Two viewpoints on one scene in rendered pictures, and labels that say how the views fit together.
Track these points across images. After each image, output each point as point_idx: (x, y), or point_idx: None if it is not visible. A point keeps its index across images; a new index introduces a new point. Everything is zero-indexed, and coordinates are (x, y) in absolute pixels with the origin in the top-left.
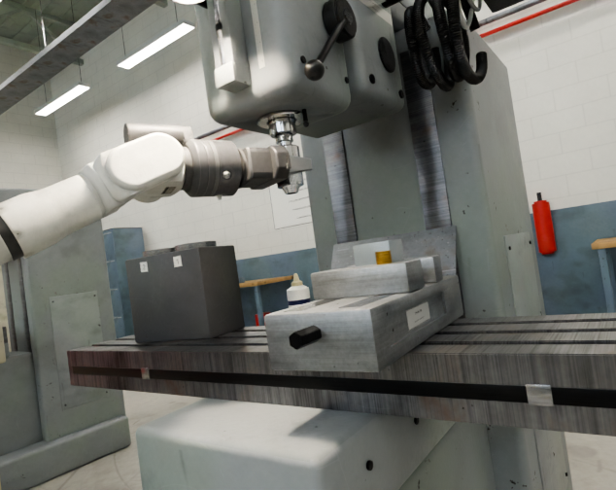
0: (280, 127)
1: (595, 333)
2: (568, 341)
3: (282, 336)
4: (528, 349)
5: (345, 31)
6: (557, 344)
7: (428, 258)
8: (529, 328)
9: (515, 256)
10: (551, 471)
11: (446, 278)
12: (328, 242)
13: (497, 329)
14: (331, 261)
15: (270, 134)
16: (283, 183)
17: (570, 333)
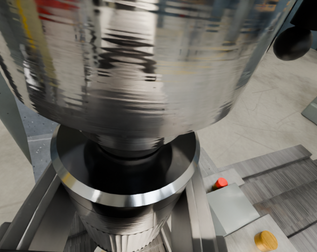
0: (246, 85)
1: (297, 201)
2: (302, 219)
3: None
4: (309, 245)
5: None
6: (307, 229)
7: (242, 184)
8: (261, 194)
9: None
10: None
11: (216, 167)
12: None
13: (250, 199)
14: (6, 87)
15: (79, 127)
16: (141, 248)
17: (289, 204)
